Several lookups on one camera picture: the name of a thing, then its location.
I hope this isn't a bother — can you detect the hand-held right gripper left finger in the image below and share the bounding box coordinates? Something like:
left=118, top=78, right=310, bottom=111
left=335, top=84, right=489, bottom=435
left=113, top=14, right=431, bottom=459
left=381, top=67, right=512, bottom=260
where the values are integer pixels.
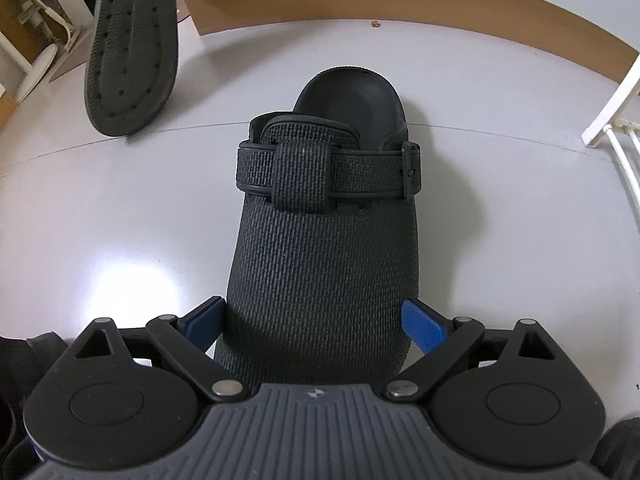
left=72, top=296, right=251, bottom=403

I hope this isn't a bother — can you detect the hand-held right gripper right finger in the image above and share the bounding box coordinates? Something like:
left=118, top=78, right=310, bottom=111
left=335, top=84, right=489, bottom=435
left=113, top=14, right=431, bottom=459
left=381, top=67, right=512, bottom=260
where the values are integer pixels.
left=384, top=300, right=558, bottom=402

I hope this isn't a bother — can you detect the black textured slip-on shoe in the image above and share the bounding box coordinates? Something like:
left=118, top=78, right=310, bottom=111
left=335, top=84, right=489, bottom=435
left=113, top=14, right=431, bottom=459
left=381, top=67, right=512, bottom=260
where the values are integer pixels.
left=214, top=66, right=424, bottom=389
left=83, top=0, right=181, bottom=137

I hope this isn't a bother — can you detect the white shoe rack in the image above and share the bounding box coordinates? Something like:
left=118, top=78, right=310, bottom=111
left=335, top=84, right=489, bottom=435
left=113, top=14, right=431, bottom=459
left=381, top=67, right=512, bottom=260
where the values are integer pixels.
left=581, top=52, right=640, bottom=241

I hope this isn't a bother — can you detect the white standing fan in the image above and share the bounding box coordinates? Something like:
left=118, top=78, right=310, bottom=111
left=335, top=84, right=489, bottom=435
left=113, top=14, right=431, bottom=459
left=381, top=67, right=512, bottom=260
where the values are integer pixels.
left=0, top=0, right=83, bottom=103

